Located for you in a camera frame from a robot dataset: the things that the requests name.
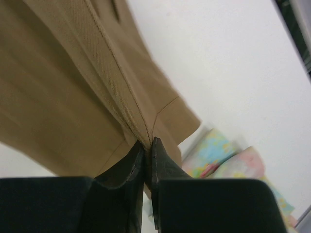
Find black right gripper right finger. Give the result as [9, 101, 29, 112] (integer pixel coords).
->
[151, 137, 191, 231]

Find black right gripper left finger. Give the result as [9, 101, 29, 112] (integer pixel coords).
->
[95, 141, 145, 233]

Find brown skirt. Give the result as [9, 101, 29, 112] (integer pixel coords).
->
[0, 0, 200, 177]

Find floral pastel skirt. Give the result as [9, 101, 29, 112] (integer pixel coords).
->
[143, 128, 299, 229]

